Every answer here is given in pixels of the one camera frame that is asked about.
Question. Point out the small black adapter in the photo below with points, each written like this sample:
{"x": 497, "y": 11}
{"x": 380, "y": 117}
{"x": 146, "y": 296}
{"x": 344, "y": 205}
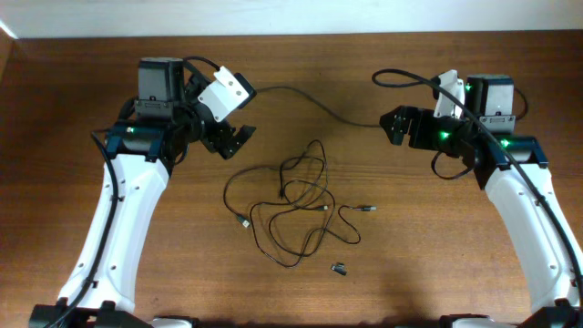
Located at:
{"x": 339, "y": 268}

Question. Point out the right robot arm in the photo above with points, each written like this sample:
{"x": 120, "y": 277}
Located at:
{"x": 473, "y": 120}

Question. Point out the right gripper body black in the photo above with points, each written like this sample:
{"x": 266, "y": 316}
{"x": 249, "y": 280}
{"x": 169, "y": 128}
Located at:
{"x": 431, "y": 131}

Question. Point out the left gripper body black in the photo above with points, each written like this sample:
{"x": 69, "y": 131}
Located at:
{"x": 223, "y": 138}

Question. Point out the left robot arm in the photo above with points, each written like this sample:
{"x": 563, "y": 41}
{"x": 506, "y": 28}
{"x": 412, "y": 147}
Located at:
{"x": 176, "y": 105}

